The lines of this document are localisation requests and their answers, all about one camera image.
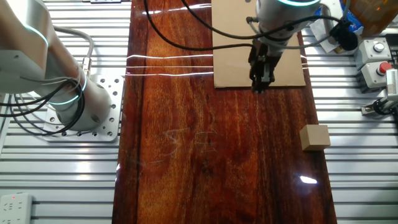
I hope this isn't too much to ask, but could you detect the black base cable bundle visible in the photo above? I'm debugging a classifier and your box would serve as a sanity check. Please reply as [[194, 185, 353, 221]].
[[0, 78, 86, 137]]

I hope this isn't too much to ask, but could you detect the grey box red button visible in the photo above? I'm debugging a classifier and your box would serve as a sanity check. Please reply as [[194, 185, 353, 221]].
[[356, 61, 394, 94]]

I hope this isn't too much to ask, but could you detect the grey base cable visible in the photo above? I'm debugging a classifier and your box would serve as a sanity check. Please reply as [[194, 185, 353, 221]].
[[52, 26, 95, 76]]

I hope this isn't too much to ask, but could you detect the white power strip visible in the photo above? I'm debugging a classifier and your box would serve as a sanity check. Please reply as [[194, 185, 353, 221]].
[[0, 192, 34, 224]]

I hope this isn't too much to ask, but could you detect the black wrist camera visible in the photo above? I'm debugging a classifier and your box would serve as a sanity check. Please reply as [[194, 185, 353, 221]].
[[329, 19, 359, 52]]

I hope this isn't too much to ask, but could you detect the blue plastic bag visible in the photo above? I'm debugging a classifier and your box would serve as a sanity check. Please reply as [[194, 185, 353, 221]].
[[313, 5, 365, 35]]

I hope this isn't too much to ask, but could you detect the black camera cable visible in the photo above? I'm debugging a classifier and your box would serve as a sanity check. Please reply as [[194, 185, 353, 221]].
[[181, 0, 345, 40]]

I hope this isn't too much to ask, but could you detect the black keyboard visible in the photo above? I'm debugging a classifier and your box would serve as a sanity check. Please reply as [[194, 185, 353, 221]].
[[384, 33, 398, 68]]

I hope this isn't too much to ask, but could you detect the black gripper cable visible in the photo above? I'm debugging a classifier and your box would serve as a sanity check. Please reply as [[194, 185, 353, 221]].
[[142, 0, 256, 52]]

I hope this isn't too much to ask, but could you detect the light wooden block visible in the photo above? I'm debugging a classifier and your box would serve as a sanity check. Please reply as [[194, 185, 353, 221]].
[[299, 124, 331, 152]]

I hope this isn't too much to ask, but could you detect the small metal corner bracket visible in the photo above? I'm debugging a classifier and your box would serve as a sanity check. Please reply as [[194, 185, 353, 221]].
[[361, 98, 398, 117]]

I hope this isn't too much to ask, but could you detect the grey box silver button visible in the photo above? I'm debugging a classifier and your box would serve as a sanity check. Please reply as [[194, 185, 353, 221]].
[[354, 37, 392, 70]]

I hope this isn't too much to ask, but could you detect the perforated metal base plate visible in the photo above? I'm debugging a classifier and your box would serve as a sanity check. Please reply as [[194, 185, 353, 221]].
[[42, 74, 125, 144]]

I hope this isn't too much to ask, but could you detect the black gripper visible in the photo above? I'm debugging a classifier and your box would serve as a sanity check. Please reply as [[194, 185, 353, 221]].
[[248, 39, 284, 94]]

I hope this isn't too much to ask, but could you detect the silver depth camera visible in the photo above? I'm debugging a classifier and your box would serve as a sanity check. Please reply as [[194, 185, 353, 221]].
[[384, 68, 398, 104]]

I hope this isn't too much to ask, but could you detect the brown cardboard sheet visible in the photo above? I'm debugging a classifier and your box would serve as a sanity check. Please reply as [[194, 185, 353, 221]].
[[211, 0, 307, 89]]

